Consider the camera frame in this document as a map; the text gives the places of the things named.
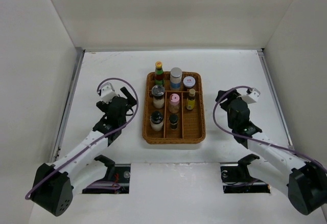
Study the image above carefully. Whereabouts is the small black knob shaker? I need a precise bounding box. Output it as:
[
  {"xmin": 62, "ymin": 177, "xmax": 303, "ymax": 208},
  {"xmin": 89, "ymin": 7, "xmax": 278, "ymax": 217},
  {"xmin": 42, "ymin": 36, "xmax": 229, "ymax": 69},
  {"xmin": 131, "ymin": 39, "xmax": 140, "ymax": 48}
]
[{"xmin": 150, "ymin": 110, "xmax": 164, "ymax": 131}]

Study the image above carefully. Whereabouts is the green label sauce bottle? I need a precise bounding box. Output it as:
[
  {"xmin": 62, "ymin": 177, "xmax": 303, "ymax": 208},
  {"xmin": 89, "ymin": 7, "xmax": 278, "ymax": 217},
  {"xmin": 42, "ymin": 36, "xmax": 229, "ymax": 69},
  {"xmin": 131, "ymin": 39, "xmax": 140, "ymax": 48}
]
[{"xmin": 154, "ymin": 61, "xmax": 165, "ymax": 86}]

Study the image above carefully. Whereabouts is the pink lid spice shaker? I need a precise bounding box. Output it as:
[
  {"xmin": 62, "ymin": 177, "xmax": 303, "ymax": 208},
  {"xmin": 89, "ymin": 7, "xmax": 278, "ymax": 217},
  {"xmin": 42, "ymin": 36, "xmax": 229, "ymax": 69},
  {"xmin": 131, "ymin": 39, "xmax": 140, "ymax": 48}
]
[{"xmin": 168, "ymin": 93, "xmax": 180, "ymax": 114}]

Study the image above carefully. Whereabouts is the yellow label brown bottle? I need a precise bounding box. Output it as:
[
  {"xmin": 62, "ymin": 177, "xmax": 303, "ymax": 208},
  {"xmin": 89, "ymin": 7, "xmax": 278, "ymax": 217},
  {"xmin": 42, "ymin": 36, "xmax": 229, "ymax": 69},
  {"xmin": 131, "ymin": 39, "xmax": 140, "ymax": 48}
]
[{"xmin": 186, "ymin": 88, "xmax": 196, "ymax": 110}]

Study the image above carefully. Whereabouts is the dark pepper spice bottle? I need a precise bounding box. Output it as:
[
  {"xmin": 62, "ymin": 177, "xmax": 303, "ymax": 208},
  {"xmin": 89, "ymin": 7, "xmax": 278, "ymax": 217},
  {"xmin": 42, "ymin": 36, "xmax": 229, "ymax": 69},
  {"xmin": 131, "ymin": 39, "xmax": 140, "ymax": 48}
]
[{"xmin": 169, "ymin": 114, "xmax": 179, "ymax": 130}]

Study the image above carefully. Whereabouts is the white lid spice jar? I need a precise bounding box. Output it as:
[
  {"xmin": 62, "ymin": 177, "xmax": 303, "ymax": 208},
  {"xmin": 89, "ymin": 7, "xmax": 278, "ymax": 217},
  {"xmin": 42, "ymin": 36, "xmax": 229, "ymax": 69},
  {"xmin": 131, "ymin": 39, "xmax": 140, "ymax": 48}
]
[{"xmin": 183, "ymin": 76, "xmax": 196, "ymax": 91}]

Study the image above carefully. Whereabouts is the tall white pearl jar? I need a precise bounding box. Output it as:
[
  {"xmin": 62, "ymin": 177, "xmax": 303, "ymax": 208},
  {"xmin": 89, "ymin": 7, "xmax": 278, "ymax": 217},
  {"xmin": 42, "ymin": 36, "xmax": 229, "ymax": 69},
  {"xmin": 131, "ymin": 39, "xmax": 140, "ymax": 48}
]
[{"xmin": 170, "ymin": 67, "xmax": 182, "ymax": 91}]

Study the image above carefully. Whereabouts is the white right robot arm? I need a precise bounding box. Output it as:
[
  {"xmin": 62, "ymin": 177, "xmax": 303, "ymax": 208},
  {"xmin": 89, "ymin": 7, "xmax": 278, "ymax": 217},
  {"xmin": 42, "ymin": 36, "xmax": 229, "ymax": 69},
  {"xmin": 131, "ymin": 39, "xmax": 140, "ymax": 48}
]
[{"xmin": 215, "ymin": 86, "xmax": 326, "ymax": 215}]

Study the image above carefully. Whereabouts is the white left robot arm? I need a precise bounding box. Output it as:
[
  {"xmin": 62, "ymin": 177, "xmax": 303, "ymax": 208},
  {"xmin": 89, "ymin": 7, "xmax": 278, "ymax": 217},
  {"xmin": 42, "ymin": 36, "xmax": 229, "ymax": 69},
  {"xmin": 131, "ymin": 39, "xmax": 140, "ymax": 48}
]
[{"xmin": 26, "ymin": 82, "xmax": 138, "ymax": 216}]

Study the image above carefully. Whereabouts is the brown wicker divided basket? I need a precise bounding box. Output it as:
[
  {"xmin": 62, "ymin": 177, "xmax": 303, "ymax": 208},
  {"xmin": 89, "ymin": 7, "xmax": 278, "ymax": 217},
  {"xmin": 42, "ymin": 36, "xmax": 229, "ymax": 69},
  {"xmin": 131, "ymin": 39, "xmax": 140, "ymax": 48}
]
[{"xmin": 142, "ymin": 71, "xmax": 206, "ymax": 145}]

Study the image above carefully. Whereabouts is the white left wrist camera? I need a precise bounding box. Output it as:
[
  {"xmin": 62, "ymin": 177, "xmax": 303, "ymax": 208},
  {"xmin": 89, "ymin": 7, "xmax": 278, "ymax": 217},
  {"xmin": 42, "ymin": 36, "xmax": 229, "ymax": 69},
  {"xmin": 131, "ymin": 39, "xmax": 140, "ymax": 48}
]
[{"xmin": 98, "ymin": 82, "xmax": 117, "ymax": 104}]

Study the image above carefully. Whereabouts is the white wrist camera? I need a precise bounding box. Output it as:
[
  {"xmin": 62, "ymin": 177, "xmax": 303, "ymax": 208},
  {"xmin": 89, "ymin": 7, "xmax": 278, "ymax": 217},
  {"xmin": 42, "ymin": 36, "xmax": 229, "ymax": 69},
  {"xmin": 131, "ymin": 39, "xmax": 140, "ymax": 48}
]
[
  {"xmin": 98, "ymin": 82, "xmax": 117, "ymax": 104},
  {"xmin": 240, "ymin": 88, "xmax": 261, "ymax": 104}
]

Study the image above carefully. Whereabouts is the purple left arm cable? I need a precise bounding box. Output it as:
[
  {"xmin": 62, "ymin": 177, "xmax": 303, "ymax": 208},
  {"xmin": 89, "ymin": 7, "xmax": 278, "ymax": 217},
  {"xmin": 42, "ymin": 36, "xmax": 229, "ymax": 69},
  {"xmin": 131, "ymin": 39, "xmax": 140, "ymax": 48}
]
[{"xmin": 25, "ymin": 78, "xmax": 139, "ymax": 200}]

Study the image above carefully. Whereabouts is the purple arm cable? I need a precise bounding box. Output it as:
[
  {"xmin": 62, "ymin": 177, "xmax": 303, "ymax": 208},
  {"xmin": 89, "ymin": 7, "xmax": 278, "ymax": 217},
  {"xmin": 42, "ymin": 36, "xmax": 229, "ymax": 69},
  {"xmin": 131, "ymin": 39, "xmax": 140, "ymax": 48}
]
[
  {"xmin": 212, "ymin": 86, "xmax": 327, "ymax": 173},
  {"xmin": 25, "ymin": 78, "xmax": 139, "ymax": 200}
]

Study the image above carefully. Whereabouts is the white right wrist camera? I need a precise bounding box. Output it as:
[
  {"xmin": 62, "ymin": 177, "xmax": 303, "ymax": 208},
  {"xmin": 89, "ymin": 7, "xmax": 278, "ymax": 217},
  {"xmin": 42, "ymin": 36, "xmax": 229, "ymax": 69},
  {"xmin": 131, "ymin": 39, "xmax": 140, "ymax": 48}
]
[{"xmin": 240, "ymin": 88, "xmax": 261, "ymax": 104}]

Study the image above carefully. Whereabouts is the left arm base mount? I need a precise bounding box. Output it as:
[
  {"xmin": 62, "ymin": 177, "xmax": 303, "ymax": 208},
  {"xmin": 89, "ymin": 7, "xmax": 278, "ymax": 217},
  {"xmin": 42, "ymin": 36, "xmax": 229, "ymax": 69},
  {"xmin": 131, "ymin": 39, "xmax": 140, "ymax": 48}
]
[{"xmin": 82, "ymin": 155, "xmax": 131, "ymax": 194}]

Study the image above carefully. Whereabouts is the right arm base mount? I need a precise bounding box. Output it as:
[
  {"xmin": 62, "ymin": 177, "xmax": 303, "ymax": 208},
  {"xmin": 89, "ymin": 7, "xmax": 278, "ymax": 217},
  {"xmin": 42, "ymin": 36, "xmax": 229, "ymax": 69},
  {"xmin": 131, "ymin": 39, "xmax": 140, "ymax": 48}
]
[{"xmin": 220, "ymin": 154, "xmax": 270, "ymax": 194}]

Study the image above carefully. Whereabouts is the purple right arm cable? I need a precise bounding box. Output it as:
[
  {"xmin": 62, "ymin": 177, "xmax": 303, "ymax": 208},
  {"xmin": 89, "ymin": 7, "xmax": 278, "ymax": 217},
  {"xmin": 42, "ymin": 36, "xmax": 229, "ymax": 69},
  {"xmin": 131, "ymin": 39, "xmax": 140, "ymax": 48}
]
[{"xmin": 212, "ymin": 86, "xmax": 327, "ymax": 173}]

